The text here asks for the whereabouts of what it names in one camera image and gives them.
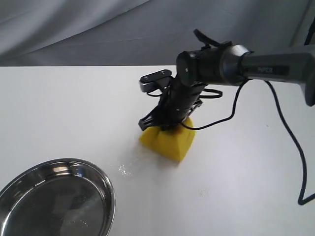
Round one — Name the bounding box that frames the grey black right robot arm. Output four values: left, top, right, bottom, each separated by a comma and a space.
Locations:
138, 45, 315, 130

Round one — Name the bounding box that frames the black stand pole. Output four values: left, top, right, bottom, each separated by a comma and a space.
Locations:
304, 19, 315, 46

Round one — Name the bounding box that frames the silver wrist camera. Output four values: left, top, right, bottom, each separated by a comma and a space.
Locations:
139, 69, 173, 93

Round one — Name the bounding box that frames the yellow sponge block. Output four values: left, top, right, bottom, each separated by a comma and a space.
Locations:
139, 125, 196, 162

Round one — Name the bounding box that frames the round stainless steel tray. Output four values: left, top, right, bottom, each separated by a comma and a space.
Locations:
0, 158, 115, 236

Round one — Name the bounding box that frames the black camera cable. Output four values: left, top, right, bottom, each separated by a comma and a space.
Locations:
147, 29, 315, 206

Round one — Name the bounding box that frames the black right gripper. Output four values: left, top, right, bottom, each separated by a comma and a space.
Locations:
138, 76, 204, 132

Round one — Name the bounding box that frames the grey fabric backdrop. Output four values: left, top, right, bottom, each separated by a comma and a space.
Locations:
0, 0, 315, 66

